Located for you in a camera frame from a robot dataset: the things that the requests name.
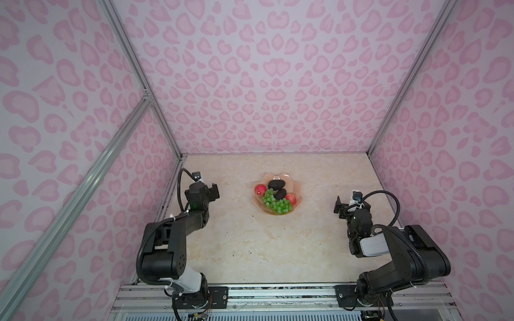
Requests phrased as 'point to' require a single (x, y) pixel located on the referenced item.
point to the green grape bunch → (280, 206)
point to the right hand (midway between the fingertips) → (351, 196)
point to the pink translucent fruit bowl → (292, 187)
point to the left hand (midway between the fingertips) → (204, 182)
